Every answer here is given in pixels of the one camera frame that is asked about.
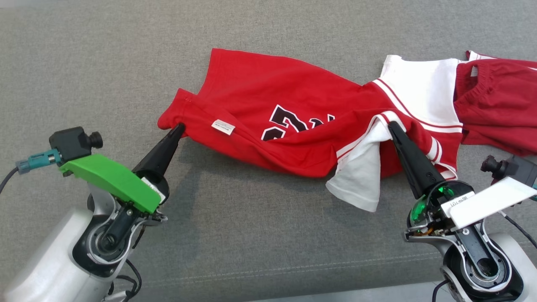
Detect grey fabric sofa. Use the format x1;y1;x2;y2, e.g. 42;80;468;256
0;0;537;302

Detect red white basketball jersey shirt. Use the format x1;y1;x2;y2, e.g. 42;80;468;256
157;47;464;213

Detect left camera cable teal plug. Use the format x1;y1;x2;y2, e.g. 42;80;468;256
0;150;63;194

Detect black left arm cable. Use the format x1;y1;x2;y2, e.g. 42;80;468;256
105;259;143;302

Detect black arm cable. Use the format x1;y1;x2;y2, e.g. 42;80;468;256
105;259;143;302
431;279;451;302

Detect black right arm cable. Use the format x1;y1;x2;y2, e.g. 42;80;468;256
431;279;451;302

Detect red shorts with white stripe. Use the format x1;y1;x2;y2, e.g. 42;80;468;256
453;50;537;156

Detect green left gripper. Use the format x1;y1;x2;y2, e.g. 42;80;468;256
59;122;186;221

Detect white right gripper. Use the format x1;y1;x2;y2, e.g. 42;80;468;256
388;121;537;242

